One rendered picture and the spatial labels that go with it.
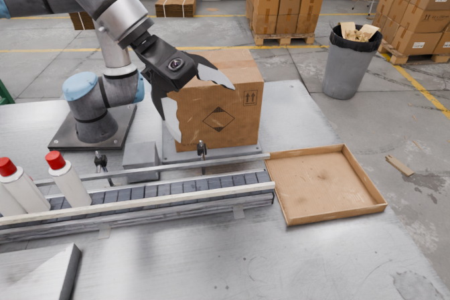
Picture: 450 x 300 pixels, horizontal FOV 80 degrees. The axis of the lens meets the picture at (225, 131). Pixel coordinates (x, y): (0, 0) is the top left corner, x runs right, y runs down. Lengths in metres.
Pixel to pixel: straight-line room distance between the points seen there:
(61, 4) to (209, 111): 0.49
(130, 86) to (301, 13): 3.15
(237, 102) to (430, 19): 3.17
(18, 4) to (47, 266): 0.58
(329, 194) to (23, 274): 0.84
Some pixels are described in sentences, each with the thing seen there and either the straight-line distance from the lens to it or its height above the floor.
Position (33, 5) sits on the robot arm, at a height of 1.41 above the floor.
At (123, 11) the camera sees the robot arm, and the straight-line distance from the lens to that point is 0.47.
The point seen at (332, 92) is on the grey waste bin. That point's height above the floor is 0.06.
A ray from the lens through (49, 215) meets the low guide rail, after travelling 0.87.
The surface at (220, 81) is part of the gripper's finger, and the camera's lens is 0.51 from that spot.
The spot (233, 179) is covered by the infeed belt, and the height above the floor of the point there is 0.88.
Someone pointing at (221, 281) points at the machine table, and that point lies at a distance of 0.76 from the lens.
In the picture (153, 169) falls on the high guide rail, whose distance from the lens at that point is 0.79.
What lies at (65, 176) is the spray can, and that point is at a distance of 0.77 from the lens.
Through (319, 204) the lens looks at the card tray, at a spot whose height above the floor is 0.83.
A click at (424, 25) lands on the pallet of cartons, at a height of 0.48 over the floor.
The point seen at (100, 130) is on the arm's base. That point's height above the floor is 0.89.
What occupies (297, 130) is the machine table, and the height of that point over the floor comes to 0.83.
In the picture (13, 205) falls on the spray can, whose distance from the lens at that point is 0.91.
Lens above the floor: 1.55
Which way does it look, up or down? 41 degrees down
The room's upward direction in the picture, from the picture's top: straight up
